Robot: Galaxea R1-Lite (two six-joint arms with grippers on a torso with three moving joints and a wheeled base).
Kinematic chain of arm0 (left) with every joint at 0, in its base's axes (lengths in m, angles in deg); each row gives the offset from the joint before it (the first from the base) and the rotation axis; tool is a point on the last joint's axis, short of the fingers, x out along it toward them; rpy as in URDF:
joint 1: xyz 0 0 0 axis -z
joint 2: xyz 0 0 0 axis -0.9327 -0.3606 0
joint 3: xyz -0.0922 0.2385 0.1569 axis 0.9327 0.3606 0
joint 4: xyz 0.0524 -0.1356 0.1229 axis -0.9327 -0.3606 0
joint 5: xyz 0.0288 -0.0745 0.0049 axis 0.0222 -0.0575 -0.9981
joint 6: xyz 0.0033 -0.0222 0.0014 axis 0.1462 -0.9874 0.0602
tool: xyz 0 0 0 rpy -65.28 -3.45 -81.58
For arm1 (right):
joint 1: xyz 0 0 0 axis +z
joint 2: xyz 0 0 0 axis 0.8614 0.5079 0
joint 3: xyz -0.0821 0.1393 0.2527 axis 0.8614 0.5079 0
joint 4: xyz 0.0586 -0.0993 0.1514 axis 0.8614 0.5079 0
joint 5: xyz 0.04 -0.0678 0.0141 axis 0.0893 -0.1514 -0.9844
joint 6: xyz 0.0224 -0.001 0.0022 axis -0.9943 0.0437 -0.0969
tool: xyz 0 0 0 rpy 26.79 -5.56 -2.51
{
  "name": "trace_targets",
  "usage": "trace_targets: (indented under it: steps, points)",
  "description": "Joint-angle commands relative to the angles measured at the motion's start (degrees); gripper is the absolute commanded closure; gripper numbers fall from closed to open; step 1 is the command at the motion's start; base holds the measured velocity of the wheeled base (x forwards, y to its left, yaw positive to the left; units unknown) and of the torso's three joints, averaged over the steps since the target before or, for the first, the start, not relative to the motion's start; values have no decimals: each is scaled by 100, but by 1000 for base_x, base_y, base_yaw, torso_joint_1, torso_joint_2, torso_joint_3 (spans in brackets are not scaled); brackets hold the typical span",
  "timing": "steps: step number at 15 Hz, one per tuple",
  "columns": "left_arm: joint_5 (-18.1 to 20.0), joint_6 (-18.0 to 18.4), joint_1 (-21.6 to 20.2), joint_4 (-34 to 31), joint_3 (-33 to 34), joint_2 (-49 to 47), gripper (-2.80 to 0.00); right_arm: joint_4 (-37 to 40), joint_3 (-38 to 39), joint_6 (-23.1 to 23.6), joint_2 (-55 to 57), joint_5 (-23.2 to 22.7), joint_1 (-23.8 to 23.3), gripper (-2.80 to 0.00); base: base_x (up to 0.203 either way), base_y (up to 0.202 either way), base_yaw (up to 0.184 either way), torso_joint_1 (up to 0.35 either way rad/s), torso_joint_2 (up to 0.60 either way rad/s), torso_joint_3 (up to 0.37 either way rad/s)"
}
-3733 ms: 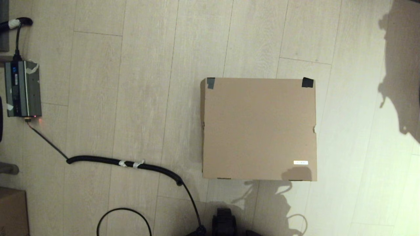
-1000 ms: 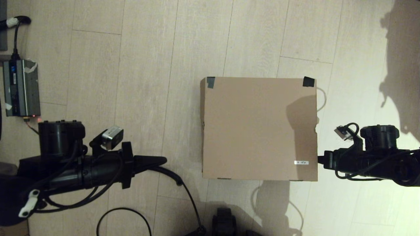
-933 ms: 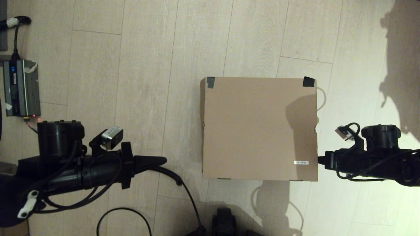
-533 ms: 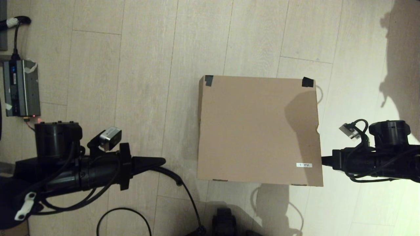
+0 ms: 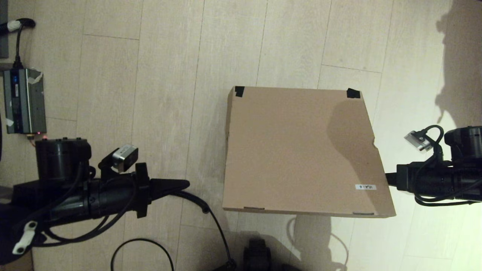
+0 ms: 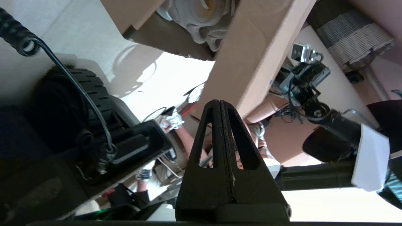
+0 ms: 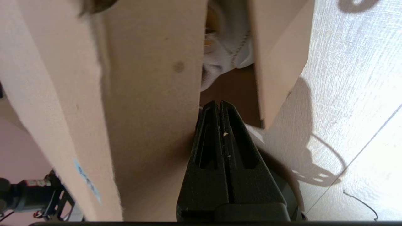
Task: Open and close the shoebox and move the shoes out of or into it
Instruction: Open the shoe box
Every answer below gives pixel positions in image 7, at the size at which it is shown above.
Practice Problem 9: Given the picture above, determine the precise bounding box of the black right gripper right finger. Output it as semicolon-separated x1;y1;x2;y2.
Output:
220;100;289;206

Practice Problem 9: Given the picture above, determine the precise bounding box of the brown cardboard shoe box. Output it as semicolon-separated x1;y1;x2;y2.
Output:
0;0;315;222

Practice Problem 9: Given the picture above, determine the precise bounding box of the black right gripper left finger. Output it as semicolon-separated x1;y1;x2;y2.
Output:
176;100;227;222

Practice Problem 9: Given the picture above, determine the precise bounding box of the thin grey floor wire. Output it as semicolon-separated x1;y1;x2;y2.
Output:
342;190;379;222

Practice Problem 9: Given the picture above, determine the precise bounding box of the white mesh sneaker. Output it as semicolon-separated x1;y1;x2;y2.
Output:
201;0;254;92

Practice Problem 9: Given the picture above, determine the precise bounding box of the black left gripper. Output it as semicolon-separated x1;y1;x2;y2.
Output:
0;171;76;220

